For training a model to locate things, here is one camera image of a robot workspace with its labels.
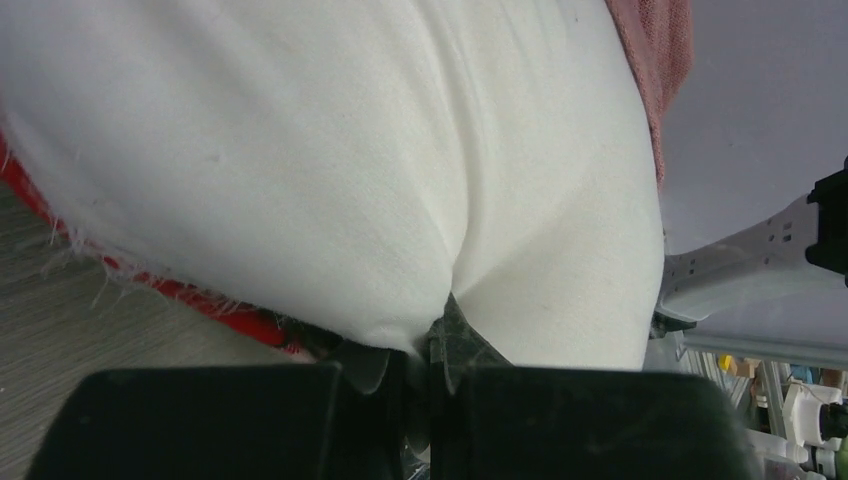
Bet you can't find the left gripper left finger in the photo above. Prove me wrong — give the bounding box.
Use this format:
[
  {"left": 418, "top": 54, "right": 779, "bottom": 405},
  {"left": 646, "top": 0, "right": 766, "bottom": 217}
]
[{"left": 27, "top": 343, "right": 405, "bottom": 479}]

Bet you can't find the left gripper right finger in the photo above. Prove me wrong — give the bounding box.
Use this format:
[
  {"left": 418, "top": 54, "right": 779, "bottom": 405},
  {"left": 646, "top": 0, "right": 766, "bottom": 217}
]
[{"left": 429, "top": 299, "right": 762, "bottom": 480}]

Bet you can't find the white pillow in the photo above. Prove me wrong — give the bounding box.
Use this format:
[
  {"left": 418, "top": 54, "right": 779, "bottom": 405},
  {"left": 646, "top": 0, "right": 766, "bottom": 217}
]
[{"left": 1, "top": 1, "right": 664, "bottom": 370}]

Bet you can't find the pink printed pillowcase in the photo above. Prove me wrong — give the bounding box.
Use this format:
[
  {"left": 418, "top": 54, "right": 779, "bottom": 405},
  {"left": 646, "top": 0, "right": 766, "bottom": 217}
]
[{"left": 1, "top": 1, "right": 694, "bottom": 357}]

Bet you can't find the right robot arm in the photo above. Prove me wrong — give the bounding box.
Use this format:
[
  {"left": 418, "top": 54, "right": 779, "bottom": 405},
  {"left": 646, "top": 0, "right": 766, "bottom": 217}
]
[{"left": 650, "top": 169, "right": 847, "bottom": 338}]

